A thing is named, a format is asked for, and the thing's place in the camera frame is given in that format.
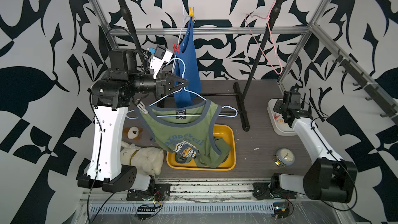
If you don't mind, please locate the blue wire hanger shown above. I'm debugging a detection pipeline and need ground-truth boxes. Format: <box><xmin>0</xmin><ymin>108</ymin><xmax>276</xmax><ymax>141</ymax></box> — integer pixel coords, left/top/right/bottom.
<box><xmin>125</xmin><ymin>57</ymin><xmax>239</xmax><ymax>120</ymax></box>

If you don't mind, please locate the dark green printed tank top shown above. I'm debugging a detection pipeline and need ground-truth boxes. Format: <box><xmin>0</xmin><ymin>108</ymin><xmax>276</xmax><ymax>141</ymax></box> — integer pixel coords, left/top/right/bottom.
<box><xmin>134</xmin><ymin>100</ymin><xmax>231</xmax><ymax>168</ymax></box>

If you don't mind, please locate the pink wire hanger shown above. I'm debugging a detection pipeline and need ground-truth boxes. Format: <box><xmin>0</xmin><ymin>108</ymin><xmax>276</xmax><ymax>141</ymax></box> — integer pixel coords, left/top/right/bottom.
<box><xmin>245</xmin><ymin>0</ymin><xmax>284</xmax><ymax>75</ymax></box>

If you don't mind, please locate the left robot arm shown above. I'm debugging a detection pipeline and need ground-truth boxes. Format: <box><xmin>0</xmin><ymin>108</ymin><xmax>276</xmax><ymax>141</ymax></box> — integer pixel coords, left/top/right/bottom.
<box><xmin>77</xmin><ymin>46</ymin><xmax>188</xmax><ymax>193</ymax></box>

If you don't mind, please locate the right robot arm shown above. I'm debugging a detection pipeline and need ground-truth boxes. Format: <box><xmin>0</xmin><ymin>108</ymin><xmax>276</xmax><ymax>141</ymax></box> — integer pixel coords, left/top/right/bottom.
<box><xmin>270</xmin><ymin>91</ymin><xmax>358</xmax><ymax>203</ymax></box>

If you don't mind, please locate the blue tank top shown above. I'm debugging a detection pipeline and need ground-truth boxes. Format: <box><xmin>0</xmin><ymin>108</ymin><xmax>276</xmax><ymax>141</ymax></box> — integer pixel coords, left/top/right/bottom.
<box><xmin>174</xmin><ymin>19</ymin><xmax>202</xmax><ymax>108</ymax></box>

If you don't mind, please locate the white plastic bin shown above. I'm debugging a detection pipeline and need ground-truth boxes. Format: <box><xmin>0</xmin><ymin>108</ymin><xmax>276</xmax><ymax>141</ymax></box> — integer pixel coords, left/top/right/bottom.
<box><xmin>267</xmin><ymin>99</ymin><xmax>296</xmax><ymax>136</ymax></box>

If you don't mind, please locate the grey clothespin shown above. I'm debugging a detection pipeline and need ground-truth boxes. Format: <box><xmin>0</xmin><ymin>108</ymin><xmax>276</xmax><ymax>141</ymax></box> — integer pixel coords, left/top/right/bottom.
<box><xmin>135</xmin><ymin>99</ymin><xmax>148</xmax><ymax>115</ymax></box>

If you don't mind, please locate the red clothespin on blue top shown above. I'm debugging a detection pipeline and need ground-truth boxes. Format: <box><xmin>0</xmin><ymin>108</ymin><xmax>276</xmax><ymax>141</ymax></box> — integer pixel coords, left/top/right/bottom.
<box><xmin>173</xmin><ymin>44</ymin><xmax>180</xmax><ymax>54</ymax></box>

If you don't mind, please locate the small round alarm clock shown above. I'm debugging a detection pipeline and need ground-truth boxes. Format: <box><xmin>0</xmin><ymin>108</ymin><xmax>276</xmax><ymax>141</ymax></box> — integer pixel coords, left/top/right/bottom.
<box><xmin>274</xmin><ymin>148</ymin><xmax>295</xmax><ymax>168</ymax></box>

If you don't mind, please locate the black clothes rack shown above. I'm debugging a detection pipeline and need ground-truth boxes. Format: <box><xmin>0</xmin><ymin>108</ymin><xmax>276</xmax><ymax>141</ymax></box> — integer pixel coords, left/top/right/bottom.
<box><xmin>102</xmin><ymin>0</ymin><xmax>299</xmax><ymax>132</ymax></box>

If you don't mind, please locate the brown white round toy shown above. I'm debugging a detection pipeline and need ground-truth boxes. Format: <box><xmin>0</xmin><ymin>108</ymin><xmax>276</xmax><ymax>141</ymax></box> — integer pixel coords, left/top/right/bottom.
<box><xmin>127</xmin><ymin>127</ymin><xmax>143</xmax><ymax>140</ymax></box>

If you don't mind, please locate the yellow plastic tray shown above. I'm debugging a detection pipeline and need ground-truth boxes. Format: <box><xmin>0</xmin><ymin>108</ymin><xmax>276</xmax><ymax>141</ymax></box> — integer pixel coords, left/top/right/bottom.
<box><xmin>166</xmin><ymin>124</ymin><xmax>237</xmax><ymax>172</ymax></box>

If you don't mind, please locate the yellow clothespin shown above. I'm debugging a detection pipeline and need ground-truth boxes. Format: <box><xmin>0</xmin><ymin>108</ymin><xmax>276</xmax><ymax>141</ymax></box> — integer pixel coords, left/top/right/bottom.
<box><xmin>189</xmin><ymin>7</ymin><xmax>195</xmax><ymax>21</ymax></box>

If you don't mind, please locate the white plush dog toy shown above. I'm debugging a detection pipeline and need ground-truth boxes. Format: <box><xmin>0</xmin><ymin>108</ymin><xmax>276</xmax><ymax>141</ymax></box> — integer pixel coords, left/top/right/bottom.
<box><xmin>120</xmin><ymin>141</ymin><xmax>164</xmax><ymax>177</ymax></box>

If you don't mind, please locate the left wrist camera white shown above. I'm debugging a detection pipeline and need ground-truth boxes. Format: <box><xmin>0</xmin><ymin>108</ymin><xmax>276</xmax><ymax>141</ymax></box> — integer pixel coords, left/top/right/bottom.
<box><xmin>147</xmin><ymin>45</ymin><xmax>174</xmax><ymax>79</ymax></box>

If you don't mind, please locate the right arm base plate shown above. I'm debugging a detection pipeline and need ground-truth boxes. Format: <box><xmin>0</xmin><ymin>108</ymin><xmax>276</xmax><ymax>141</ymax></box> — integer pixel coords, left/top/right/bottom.
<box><xmin>253</xmin><ymin>183</ymin><xmax>296</xmax><ymax>200</ymax></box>

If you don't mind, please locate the white wire hanger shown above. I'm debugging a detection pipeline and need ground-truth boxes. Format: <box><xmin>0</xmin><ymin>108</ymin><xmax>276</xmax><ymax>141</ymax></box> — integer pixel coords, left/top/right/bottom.
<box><xmin>172</xmin><ymin>0</ymin><xmax>197</xmax><ymax>74</ymax></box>

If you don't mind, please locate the right electronics board with wires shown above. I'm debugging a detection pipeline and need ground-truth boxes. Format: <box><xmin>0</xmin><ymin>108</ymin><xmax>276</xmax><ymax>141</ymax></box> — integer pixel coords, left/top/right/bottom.
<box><xmin>272</xmin><ymin>202</ymin><xmax>294</xmax><ymax>219</ymax></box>

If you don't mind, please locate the electronics board with wires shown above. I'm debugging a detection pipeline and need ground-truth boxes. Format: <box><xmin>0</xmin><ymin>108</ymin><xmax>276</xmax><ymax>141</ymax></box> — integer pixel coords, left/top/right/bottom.
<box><xmin>135</xmin><ymin>200</ymin><xmax>164</xmax><ymax>221</ymax></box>
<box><xmin>272</xmin><ymin>202</ymin><xmax>294</xmax><ymax>219</ymax></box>

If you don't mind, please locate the black wall hook rail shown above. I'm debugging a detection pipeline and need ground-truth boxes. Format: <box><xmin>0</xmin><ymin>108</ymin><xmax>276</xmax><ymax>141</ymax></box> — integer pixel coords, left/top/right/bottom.
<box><xmin>333</xmin><ymin>55</ymin><xmax>398</xmax><ymax>125</ymax></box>

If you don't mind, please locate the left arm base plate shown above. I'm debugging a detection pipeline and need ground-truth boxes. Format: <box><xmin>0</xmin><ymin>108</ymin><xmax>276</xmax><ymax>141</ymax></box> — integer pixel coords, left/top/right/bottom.
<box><xmin>126</xmin><ymin>184</ymin><xmax>171</xmax><ymax>201</ymax></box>

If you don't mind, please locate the left electronics board with wires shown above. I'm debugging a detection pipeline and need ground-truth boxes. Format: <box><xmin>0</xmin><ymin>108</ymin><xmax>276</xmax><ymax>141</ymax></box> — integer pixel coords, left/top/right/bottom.
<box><xmin>135</xmin><ymin>200</ymin><xmax>164</xmax><ymax>221</ymax></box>

